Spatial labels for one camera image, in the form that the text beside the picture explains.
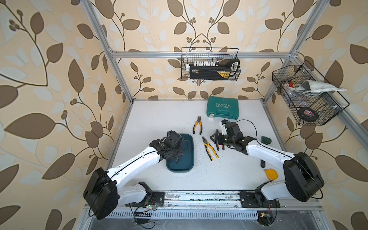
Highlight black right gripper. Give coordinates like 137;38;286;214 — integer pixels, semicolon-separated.
210;132;235;147

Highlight large orange handled pliers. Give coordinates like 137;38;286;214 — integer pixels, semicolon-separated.
215;128;225;151

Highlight yellow black combination pliers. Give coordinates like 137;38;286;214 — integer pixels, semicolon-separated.
202;137;219;161

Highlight small yellow handled pliers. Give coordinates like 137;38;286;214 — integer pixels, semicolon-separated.
193;116;203;135

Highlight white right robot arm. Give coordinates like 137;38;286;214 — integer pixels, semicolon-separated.
210;120;325;206

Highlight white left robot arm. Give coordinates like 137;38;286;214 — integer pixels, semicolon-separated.
83;131;186;220

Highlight dark teal storage tray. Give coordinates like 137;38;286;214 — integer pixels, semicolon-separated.
166;133;194;173

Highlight black yellow tool box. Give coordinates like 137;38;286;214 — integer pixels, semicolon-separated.
189;66;231;81

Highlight green plastic tool case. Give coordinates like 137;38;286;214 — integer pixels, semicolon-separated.
206;96;240;120

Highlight yellow tape measure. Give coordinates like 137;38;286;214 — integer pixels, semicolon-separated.
264;169;278;181

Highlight black tape roll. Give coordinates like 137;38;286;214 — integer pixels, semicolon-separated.
297;107;319;122

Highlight grey cloth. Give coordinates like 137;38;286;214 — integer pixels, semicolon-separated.
289;80;347;95

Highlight green handled scraper tool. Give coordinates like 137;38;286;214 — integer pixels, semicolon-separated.
260;136;272;168

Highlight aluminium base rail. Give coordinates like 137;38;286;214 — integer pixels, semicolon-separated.
84;189;323;212

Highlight black wire basket back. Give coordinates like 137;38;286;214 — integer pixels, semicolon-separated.
179;47;241;81

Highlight black wire basket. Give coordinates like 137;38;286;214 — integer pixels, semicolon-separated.
179;47;241;81
272;60;350;126

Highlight black wire basket right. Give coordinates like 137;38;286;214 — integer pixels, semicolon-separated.
272;60;350;126

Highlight aluminium frame post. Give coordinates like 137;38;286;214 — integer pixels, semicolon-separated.
263;0;330;104

